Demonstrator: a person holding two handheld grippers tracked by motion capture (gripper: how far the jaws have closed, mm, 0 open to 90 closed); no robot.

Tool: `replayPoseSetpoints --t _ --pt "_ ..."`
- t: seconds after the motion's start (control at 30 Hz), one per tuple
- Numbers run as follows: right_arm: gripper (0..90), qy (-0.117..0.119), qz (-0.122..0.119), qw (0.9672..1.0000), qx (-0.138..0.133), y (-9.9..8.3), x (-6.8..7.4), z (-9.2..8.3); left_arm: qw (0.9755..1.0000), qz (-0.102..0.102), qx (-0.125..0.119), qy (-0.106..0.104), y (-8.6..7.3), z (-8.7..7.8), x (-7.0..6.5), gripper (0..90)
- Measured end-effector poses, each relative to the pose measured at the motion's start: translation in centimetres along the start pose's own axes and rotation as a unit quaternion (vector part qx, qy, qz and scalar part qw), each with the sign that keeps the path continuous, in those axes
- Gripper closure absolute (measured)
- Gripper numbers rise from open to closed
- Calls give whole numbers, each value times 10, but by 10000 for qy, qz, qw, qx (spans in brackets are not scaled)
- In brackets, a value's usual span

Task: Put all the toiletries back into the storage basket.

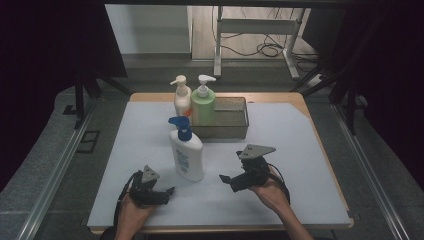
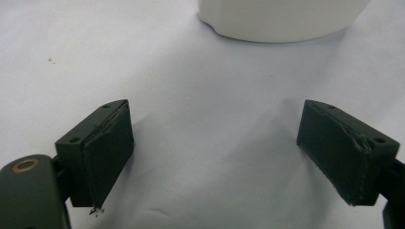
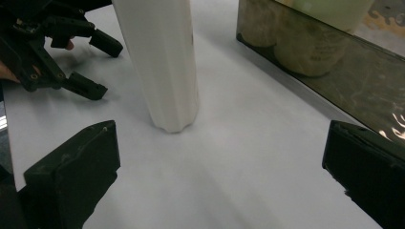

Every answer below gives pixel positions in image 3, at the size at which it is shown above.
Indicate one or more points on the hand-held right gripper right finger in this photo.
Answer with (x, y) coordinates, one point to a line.
(369, 168)

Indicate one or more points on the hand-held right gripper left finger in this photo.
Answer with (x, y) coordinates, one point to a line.
(73, 178)

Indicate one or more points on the white plastic bottle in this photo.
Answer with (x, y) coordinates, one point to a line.
(162, 63)

